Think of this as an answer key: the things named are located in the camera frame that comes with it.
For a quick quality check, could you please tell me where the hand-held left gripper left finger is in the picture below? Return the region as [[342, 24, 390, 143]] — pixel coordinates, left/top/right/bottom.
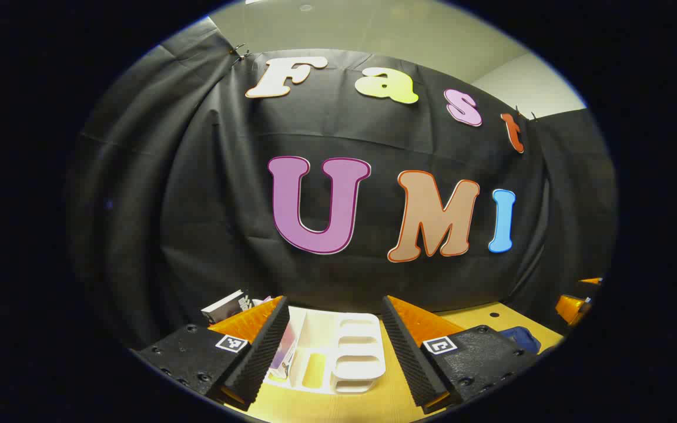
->
[[130, 296, 291, 412]]

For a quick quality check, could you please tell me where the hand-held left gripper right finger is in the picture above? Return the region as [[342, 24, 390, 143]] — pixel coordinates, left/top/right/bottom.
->
[[381, 295, 542, 415]]

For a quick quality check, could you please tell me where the pink book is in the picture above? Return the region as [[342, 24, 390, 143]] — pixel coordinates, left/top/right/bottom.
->
[[268, 320, 299, 381]]

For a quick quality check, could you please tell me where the white plastic bookshelf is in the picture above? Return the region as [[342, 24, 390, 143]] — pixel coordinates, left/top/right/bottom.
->
[[265, 305, 387, 395]]

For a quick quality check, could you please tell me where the blue schoolbag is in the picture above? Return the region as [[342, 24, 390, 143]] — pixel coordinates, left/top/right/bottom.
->
[[498, 326, 542, 354]]

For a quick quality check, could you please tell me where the black backdrop cloth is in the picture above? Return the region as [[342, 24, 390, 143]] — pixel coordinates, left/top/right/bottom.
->
[[65, 18, 618, 353]]

